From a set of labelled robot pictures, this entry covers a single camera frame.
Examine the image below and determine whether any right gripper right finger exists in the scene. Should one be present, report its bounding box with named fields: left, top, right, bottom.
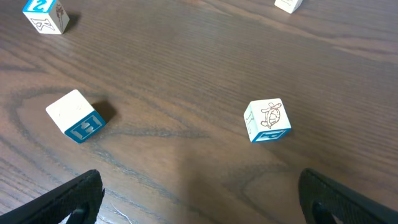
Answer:
left=298, top=168, right=397, bottom=224

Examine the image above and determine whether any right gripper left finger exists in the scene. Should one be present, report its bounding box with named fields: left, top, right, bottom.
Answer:
left=1, top=169, right=104, bottom=224

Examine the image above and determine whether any blue number 2 block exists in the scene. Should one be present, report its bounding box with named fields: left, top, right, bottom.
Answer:
left=22, top=0, right=70, bottom=35

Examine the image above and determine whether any plain white top block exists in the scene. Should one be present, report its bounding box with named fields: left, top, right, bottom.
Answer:
left=45, top=89, right=106, bottom=144

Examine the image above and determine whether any white turtle picture block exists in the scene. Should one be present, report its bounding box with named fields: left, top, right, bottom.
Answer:
left=243, top=98, right=292, bottom=142

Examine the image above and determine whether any white block red bottom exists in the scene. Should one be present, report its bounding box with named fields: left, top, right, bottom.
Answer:
left=274, top=0, right=303, bottom=14

